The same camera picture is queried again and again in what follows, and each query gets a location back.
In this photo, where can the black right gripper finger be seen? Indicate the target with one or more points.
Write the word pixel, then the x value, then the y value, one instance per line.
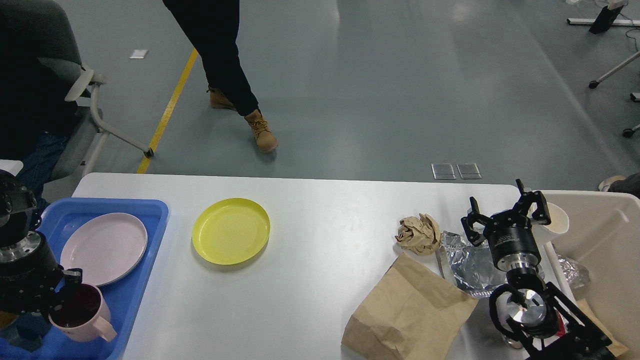
pixel 531 207
pixel 474 216

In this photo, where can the pink mug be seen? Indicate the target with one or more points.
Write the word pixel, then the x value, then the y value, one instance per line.
pixel 85 316

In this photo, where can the brown paper in bin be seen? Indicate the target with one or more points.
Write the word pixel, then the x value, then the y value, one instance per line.
pixel 616 348

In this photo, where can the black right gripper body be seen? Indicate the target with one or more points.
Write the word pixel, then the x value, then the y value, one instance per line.
pixel 511 241

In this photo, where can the person in black trousers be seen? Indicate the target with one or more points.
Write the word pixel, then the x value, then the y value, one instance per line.
pixel 212 28

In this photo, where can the yellow plate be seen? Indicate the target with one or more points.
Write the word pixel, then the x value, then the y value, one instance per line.
pixel 231 231

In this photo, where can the crushed red soda can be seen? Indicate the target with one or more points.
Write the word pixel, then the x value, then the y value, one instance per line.
pixel 510 341

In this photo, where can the metal floor socket plate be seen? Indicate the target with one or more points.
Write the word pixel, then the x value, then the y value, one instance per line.
pixel 469 171
pixel 443 171

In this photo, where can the blue plastic tray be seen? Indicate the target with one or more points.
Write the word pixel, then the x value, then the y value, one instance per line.
pixel 123 297

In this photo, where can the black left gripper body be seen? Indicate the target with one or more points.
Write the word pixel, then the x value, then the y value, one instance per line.
pixel 24 270

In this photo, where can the shoe at right edge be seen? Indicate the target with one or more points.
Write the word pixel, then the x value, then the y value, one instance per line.
pixel 622 184

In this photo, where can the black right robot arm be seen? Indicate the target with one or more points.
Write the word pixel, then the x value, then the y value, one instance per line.
pixel 527 309

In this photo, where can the crumpled brown paper ball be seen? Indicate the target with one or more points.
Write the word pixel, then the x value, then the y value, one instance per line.
pixel 419 234

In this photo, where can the foil piece in bin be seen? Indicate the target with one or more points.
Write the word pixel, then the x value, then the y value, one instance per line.
pixel 576 274

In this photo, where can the dark green mug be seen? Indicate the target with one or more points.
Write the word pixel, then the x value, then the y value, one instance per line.
pixel 26 330

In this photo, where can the crumpled aluminium foil tray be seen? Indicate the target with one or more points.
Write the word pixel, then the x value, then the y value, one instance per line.
pixel 469 268

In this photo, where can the white stand with black bag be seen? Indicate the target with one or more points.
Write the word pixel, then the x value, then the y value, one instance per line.
pixel 609 16

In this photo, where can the pink plate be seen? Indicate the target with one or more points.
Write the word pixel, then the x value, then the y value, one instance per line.
pixel 106 248

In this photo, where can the white paper cup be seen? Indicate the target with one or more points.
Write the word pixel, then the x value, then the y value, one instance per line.
pixel 560 222

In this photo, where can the beige plastic bin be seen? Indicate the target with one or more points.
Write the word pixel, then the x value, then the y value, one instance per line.
pixel 604 237

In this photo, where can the white chair base with casters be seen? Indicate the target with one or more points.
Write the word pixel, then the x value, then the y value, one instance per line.
pixel 593 84

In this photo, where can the grey office chair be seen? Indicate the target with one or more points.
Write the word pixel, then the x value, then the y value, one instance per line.
pixel 57 48

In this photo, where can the brown paper bag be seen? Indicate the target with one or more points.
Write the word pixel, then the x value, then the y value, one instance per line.
pixel 411 314

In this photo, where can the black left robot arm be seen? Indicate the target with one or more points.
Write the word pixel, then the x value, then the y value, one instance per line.
pixel 17 210

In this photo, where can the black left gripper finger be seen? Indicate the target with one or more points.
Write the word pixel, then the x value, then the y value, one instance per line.
pixel 62 285

